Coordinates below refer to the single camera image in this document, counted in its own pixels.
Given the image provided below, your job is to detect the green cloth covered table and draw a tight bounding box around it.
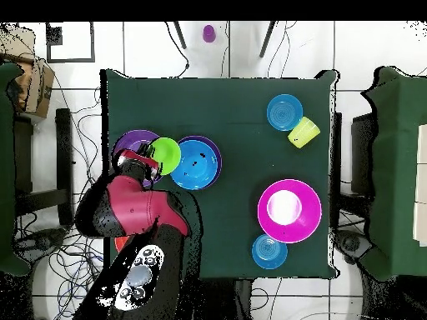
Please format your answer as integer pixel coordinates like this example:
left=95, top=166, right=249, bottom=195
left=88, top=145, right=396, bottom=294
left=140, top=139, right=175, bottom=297
left=0, top=61, right=31, bottom=278
left=359, top=65, right=427, bottom=283

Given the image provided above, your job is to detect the translucent yellow cup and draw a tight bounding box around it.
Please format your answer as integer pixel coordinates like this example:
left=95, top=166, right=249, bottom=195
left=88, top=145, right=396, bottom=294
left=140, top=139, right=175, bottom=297
left=287, top=116, right=322, bottom=150

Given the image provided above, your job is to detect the small green bowl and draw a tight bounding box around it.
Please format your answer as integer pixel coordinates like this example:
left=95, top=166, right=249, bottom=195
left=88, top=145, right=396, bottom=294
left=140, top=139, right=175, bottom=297
left=148, top=137, right=183, bottom=177

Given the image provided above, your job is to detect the black square floor frame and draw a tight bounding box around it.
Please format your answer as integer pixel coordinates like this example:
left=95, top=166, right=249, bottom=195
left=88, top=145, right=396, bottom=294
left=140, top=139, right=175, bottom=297
left=45, top=21, right=96, bottom=63

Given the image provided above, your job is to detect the black tripod leg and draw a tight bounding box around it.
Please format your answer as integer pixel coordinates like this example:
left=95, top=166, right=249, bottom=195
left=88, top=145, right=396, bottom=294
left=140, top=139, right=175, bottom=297
left=259, top=21, right=277, bottom=58
left=173, top=21, right=188, bottom=50

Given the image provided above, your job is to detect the orange bowl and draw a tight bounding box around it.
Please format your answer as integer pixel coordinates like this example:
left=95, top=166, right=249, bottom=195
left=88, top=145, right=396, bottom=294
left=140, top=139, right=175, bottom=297
left=113, top=235, right=130, bottom=253

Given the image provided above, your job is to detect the cardboard box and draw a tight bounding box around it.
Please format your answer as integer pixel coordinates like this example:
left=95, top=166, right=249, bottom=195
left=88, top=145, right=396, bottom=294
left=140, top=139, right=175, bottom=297
left=0, top=25, right=56, bottom=119

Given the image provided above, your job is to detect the dark green table cloth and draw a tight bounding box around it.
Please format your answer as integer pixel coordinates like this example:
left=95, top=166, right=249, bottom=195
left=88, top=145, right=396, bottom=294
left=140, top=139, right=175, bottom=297
left=99, top=67, right=341, bottom=281

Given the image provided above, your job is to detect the purple bowl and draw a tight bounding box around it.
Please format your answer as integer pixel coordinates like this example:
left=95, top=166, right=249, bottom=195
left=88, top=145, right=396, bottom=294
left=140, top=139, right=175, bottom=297
left=178, top=134, right=224, bottom=189
left=112, top=129, right=164, bottom=188

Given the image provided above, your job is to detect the black metal frame stand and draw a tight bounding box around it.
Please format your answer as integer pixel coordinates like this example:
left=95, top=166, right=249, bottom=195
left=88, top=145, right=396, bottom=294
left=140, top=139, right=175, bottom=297
left=13, top=107, right=75, bottom=228

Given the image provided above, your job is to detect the tangle of black cables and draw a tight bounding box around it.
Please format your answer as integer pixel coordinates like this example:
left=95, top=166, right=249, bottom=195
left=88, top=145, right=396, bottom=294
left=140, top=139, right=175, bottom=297
left=13, top=66, right=108, bottom=320

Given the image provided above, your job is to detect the black floor cable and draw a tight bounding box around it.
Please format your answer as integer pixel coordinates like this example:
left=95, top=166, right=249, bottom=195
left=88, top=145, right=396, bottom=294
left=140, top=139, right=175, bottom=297
left=163, top=21, right=192, bottom=78

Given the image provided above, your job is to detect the large pink bowl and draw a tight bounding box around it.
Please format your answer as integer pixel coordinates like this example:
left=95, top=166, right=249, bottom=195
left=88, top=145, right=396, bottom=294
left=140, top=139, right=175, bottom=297
left=257, top=178, right=324, bottom=244

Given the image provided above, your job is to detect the translucent blue small bowl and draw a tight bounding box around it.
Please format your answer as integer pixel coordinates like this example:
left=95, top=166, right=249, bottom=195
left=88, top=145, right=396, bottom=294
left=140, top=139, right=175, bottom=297
left=266, top=93, right=304, bottom=132
left=251, top=233, right=289, bottom=270

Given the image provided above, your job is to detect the purple cup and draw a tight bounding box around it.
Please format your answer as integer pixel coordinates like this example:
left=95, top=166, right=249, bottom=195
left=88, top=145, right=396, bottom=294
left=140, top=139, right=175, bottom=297
left=202, top=23, right=217, bottom=43

